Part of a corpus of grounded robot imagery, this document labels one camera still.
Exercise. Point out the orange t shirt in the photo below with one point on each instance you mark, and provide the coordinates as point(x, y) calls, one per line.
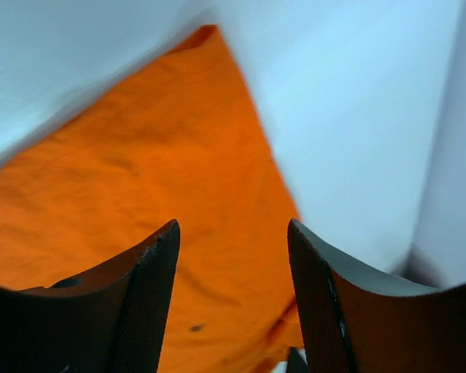
point(180, 140)

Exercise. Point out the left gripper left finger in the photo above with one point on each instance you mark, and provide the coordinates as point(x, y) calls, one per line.
point(109, 318)

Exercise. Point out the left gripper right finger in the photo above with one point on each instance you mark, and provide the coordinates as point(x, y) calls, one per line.
point(356, 318)

